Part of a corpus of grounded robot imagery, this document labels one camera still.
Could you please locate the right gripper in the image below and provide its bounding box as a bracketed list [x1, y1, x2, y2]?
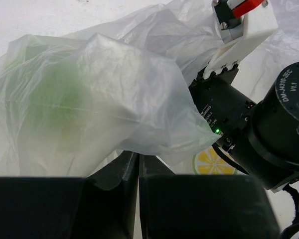
[189, 64, 258, 159]

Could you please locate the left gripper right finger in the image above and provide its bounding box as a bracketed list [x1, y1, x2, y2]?
[139, 155, 280, 239]

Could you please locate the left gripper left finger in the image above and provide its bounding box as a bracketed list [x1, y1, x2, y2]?
[0, 151, 139, 239]

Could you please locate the translucent plastic bag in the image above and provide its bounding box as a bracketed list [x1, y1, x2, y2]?
[0, 0, 299, 178]

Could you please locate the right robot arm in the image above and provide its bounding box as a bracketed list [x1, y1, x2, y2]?
[189, 62, 299, 239]

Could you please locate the green fake fruit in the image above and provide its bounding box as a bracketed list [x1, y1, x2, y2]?
[6, 59, 91, 134]

